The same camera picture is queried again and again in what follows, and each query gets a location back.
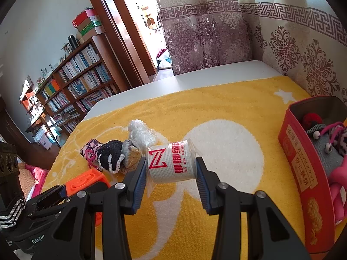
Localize orange toy cube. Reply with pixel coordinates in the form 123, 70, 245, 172
65, 168, 111, 227

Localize black white trim sock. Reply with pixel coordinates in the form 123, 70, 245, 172
97, 140, 125, 174

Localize white plastic bag bundle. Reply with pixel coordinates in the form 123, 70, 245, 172
128, 119, 158, 151

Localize leopard print sock ball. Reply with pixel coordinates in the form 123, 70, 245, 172
320, 122, 346, 157

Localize red tin box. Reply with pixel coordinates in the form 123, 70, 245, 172
278, 96, 346, 259

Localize small leopard print sock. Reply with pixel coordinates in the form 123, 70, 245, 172
80, 138, 102, 170

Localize grey sock in box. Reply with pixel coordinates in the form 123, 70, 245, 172
301, 113, 344, 177

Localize beige grey sock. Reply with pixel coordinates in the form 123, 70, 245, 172
121, 139, 142, 174

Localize yellow white towel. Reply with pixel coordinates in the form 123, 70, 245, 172
44, 76, 307, 259

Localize small orange side shelf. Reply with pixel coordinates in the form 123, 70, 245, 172
19, 76, 60, 150

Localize wooden bookshelf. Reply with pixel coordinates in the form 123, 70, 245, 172
36, 34, 130, 135

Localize stacked gift boxes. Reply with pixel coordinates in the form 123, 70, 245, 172
72, 8, 105, 44

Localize patterned lace curtain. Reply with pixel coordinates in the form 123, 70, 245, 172
156, 0, 346, 100

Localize brown wooden door frame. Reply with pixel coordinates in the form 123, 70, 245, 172
90, 0, 156, 88

